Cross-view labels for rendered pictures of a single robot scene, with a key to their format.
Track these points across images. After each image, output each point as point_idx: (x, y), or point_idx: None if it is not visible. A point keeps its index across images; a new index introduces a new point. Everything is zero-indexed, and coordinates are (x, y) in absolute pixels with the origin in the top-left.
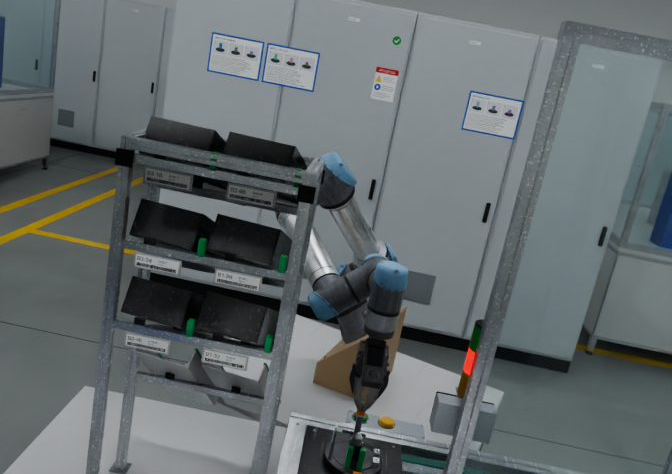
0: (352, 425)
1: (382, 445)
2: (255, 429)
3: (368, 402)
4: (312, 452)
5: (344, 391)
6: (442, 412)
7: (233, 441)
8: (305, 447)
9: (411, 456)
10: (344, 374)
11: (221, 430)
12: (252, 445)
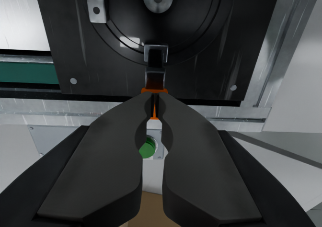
0: (156, 126)
1: (96, 79)
2: (274, 117)
3: (133, 106)
4: (250, 8)
5: (159, 198)
6: None
7: (310, 87)
8: (263, 23)
9: (43, 79)
10: (164, 218)
11: (321, 104)
12: (284, 86)
